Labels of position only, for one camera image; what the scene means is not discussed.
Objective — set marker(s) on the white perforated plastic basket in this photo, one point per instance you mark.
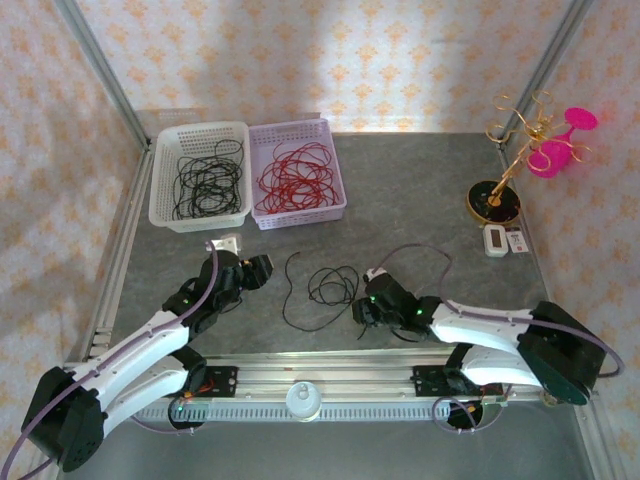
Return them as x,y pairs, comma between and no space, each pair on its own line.
165,185

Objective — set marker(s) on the white digital timer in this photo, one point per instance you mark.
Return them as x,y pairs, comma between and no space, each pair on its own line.
495,241

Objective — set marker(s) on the small white card red mark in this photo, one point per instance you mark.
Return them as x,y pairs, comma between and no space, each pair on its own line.
517,242

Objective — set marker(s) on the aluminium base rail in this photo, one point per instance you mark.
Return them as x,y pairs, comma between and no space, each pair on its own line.
325,375

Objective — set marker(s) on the white round knob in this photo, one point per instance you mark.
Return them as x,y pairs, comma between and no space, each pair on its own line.
302,400

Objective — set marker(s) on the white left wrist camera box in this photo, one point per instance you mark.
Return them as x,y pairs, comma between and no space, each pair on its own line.
225,244

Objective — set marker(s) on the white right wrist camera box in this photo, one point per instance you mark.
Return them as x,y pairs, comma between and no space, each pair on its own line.
375,273

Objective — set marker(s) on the aluminium side rail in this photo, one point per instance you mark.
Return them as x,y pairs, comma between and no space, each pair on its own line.
117,260

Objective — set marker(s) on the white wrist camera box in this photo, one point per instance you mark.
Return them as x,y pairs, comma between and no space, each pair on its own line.
375,273
225,244

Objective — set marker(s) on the pink plastic goblet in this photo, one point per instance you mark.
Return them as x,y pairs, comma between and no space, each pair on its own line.
547,157

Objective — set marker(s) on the aluminium frame post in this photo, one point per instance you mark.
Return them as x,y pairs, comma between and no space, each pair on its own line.
545,70
100,70

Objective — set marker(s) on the lilac perforated plastic basket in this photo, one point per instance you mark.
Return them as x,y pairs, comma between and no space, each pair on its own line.
300,131

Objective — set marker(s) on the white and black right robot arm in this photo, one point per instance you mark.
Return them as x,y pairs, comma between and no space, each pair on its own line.
480,322

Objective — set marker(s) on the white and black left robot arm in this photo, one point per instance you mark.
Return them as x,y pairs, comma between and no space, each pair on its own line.
135,350

